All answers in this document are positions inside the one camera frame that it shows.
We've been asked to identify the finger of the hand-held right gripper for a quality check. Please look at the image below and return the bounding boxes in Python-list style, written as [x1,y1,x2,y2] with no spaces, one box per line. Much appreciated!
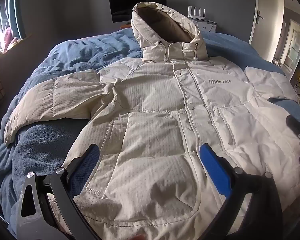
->
[286,115,300,141]

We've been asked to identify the pink cloth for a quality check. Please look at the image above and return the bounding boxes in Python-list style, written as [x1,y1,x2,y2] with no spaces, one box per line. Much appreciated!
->
[1,27,21,52]

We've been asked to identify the blue fleece blanket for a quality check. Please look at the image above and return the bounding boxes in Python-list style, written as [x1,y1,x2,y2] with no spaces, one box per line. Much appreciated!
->
[0,27,300,240]

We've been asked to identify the white door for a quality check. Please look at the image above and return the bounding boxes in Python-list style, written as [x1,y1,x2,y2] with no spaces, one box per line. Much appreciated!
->
[249,0,285,49]

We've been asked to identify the black monitor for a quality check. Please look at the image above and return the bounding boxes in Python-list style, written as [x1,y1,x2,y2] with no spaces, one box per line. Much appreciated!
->
[108,0,167,23]

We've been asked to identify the cream hooded puffer jacket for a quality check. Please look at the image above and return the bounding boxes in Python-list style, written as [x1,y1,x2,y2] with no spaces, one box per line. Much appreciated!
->
[4,2,300,240]

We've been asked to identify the white cabinet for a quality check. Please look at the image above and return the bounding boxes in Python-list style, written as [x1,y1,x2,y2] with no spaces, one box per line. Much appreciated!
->
[190,19,217,32]

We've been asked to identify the teal curtain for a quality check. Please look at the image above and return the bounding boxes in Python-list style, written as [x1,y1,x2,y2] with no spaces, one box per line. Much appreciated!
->
[0,0,28,40]

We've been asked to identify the white router with antennas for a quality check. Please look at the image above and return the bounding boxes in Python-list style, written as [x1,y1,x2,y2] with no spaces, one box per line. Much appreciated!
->
[188,6,210,22]

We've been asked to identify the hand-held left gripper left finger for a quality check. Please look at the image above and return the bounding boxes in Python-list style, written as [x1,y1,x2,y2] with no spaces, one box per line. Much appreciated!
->
[15,144,103,240]

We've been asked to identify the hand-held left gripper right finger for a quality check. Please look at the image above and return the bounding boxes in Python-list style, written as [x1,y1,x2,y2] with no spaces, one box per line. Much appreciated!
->
[199,143,284,240]

